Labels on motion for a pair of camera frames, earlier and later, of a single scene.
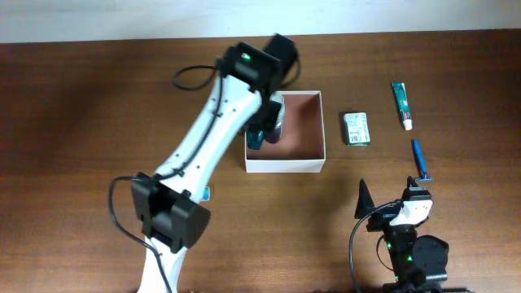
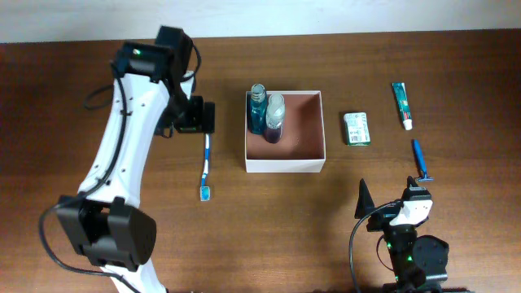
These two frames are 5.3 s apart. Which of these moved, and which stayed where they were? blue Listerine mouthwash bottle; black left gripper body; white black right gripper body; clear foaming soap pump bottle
Moved: blue Listerine mouthwash bottle; black left gripper body
Stayed: clear foaming soap pump bottle; white black right gripper body
